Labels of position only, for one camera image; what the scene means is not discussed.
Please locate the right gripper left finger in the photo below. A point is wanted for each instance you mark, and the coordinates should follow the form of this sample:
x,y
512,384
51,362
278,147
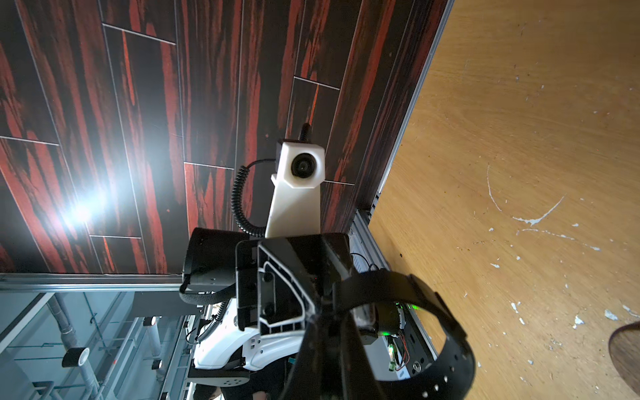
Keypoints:
x,y
306,379

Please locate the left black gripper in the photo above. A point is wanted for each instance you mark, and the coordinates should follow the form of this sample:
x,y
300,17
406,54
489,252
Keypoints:
x,y
282,283

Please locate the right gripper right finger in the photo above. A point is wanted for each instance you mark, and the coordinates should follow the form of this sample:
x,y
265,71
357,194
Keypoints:
x,y
356,375

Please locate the thin black band watch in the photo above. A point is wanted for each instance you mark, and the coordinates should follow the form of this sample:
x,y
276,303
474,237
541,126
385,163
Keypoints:
x,y
452,373

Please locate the wooden watch stand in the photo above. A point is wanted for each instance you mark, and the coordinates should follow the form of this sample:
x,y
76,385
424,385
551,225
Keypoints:
x,y
623,347

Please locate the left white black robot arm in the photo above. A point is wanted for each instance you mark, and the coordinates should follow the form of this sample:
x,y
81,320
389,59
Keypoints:
x,y
209,280

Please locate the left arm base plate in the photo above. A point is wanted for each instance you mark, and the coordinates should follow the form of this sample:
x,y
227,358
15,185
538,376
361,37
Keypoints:
x,y
410,351

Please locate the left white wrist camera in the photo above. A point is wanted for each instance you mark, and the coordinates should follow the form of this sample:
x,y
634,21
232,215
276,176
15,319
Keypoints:
x,y
296,205

